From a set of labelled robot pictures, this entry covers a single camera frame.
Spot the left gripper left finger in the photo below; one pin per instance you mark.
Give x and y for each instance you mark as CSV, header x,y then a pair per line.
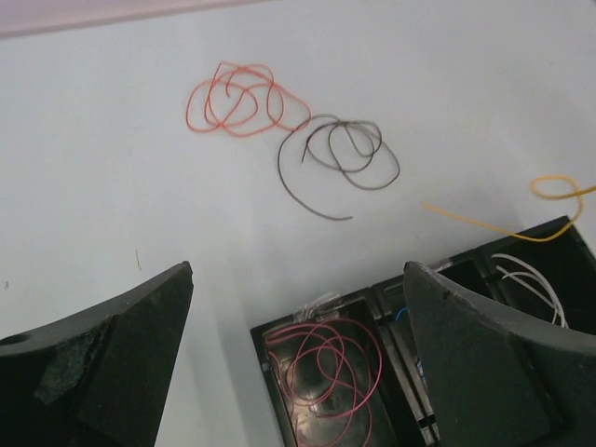
x,y
101,376

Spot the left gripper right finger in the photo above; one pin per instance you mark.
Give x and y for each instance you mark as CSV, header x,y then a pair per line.
x,y
496,376

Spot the black three-compartment tray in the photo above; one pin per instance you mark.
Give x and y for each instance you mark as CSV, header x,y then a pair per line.
x,y
345,370

